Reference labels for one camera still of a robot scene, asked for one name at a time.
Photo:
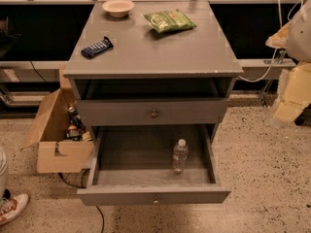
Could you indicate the green chip bag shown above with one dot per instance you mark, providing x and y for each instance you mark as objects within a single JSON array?
[{"x": 169, "y": 21}]

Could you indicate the white red sneaker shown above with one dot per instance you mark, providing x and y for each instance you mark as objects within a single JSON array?
[{"x": 11, "y": 208}]

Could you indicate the clear plastic water bottle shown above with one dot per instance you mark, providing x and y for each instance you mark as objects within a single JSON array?
[{"x": 179, "y": 156}]

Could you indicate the grey wooden cabinet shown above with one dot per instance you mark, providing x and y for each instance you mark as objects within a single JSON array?
[{"x": 143, "y": 64}]

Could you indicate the beige bowl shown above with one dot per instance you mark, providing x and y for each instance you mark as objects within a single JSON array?
[{"x": 118, "y": 8}]

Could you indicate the closed grey middle drawer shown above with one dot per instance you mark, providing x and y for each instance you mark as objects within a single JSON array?
[{"x": 151, "y": 112}]

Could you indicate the open grey bottom drawer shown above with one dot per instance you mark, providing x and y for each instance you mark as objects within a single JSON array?
[{"x": 132, "y": 165}]

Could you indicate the open cardboard box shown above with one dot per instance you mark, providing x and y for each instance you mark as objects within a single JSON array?
[{"x": 56, "y": 153}]

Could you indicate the cans and items in box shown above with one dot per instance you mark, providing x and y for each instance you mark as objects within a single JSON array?
[{"x": 76, "y": 131}]

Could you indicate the grey trouser leg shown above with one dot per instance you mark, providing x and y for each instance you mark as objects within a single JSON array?
[{"x": 4, "y": 166}]

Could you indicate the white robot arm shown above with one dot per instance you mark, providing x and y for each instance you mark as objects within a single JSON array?
[{"x": 299, "y": 38}]

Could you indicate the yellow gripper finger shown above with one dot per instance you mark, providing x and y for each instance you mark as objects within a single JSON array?
[
  {"x": 294, "y": 94},
  {"x": 279, "y": 39}
]

